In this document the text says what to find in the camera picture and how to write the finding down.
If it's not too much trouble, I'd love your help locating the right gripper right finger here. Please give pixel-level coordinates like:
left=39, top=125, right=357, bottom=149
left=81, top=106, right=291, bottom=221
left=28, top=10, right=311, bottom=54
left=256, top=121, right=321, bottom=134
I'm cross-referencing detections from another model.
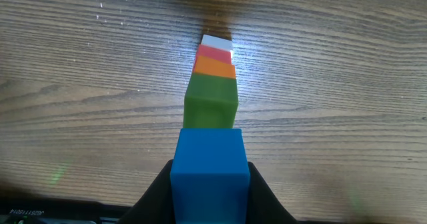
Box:
left=246, top=161, right=298, bottom=224

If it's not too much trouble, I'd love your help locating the green cube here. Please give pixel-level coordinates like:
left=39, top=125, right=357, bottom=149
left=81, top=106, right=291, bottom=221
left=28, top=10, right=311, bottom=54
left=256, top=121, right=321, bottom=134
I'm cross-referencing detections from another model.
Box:
left=182, top=73, right=240, bottom=130

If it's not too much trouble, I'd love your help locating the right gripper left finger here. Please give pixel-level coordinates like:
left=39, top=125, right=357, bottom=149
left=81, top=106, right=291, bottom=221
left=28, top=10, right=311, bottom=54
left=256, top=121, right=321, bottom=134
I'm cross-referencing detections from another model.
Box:
left=116, top=159, right=176, bottom=224

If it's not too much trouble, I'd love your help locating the white cube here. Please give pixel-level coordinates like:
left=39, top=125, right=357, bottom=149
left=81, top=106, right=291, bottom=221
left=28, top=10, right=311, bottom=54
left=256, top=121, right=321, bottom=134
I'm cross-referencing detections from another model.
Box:
left=200, top=33, right=235, bottom=53

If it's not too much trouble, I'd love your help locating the mounting rail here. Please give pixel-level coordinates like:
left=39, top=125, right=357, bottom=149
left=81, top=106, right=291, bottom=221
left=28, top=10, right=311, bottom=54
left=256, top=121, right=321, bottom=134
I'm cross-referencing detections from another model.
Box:
left=0, top=194, right=135, bottom=224

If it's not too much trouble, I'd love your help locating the orange cube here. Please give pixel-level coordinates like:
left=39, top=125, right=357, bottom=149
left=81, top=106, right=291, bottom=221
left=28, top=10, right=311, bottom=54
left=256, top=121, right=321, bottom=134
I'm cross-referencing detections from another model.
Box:
left=191, top=55, right=238, bottom=80

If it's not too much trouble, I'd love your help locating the red cube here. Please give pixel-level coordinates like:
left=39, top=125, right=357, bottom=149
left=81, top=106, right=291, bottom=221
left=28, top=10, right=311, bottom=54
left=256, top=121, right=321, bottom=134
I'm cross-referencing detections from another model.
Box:
left=194, top=43, right=234, bottom=65

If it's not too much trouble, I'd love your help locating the blue cube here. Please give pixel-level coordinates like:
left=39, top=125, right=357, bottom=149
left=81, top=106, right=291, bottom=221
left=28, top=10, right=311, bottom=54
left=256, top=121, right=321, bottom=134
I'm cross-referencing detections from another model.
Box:
left=169, top=127, right=252, bottom=224

